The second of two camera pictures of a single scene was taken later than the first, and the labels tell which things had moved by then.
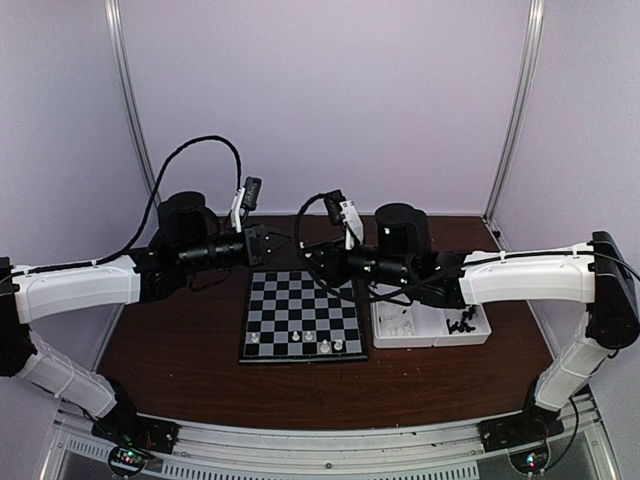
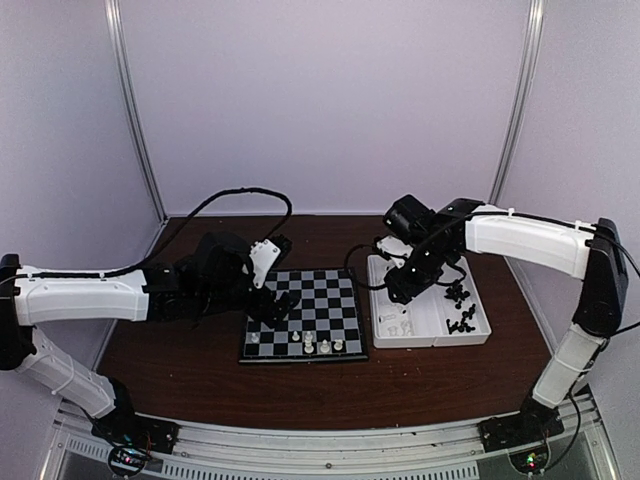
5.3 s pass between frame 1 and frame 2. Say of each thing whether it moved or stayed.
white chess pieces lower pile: stayed
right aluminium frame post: stayed
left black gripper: moved
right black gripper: moved
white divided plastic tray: stayed
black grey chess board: stayed
